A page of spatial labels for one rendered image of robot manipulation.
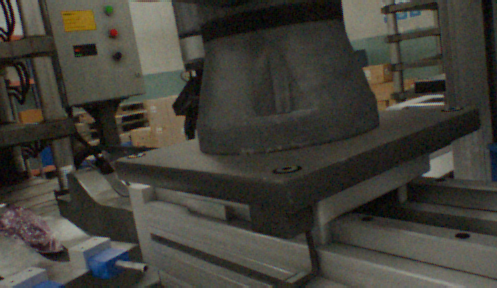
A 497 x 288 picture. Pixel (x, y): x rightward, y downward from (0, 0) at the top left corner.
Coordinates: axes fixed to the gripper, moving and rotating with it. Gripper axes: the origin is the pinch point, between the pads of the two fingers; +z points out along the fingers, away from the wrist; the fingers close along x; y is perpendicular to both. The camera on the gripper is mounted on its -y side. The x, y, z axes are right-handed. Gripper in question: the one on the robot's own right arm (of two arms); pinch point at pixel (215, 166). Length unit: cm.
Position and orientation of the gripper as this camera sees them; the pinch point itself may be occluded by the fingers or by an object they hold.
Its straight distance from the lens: 89.7
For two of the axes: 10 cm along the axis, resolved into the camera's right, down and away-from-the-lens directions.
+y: 6.2, 0.2, -7.8
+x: 7.7, -2.2, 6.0
